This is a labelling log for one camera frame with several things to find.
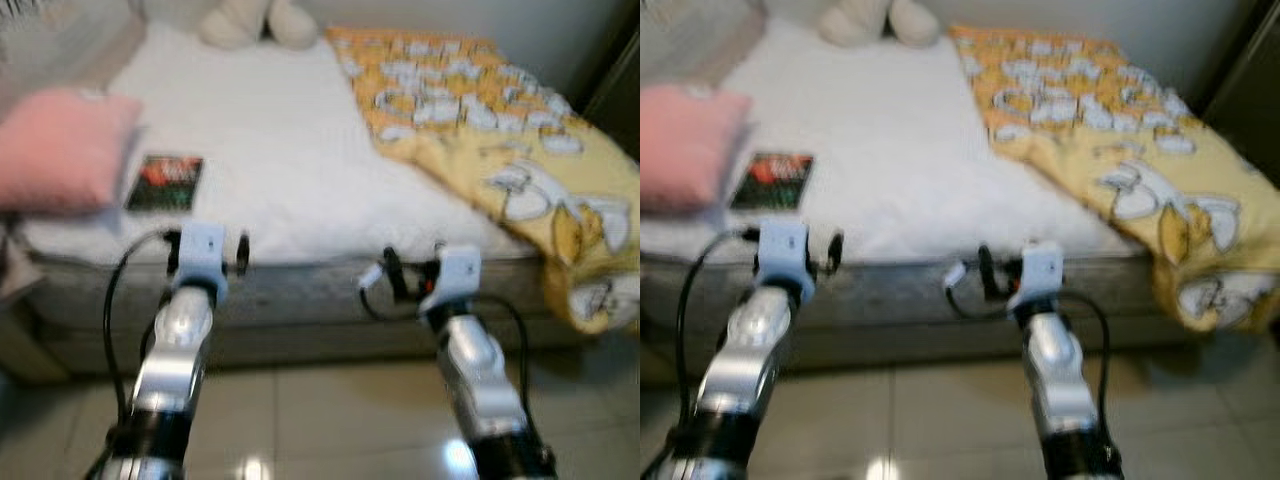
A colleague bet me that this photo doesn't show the dark cover book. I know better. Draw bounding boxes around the dark cover book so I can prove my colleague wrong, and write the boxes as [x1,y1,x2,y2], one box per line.
[728,150,816,213]
[125,153,206,214]

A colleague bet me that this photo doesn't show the yellow cartoon print blanket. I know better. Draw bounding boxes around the yellow cartoon print blanket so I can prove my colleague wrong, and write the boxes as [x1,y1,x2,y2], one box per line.
[950,22,1280,333]
[325,25,641,336]

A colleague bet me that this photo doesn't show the pink pillow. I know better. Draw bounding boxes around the pink pillow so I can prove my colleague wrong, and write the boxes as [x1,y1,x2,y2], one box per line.
[640,83,753,214]
[0,85,143,216]

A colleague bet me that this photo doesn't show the white quilted mattress pad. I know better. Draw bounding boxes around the white quilted mattress pad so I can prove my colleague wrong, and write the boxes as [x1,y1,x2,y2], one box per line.
[20,20,536,266]
[690,15,1151,263]

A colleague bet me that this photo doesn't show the cream plush toy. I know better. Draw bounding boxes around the cream plush toy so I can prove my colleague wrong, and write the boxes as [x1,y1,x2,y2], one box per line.
[197,0,321,51]
[818,0,941,48]

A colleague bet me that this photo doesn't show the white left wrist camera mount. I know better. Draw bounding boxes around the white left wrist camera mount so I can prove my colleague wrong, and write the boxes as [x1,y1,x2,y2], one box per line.
[175,222,231,301]
[755,220,816,306]

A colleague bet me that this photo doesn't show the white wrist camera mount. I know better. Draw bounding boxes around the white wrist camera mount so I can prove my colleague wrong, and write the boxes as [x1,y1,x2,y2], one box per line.
[175,222,231,301]
[1005,240,1066,316]
[755,220,816,306]
[418,245,483,319]

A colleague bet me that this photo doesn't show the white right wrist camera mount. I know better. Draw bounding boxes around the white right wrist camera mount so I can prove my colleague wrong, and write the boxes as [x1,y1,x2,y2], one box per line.
[418,245,483,319]
[1005,240,1066,316]

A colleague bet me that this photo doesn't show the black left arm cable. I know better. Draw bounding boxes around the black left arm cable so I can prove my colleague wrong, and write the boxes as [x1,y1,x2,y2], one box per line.
[645,225,763,480]
[100,228,183,471]

